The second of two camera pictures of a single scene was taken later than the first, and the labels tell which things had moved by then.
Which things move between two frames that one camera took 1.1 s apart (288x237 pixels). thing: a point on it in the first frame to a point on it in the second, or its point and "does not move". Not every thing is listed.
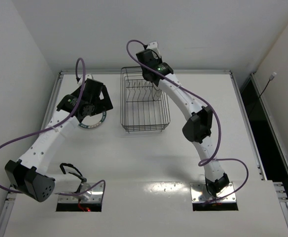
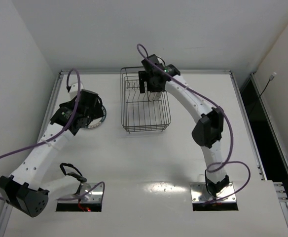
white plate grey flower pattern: [158, 93] does not move
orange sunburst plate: [158, 92] to [151, 96]
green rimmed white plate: [93, 121] does not move
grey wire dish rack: [139, 111] does not move
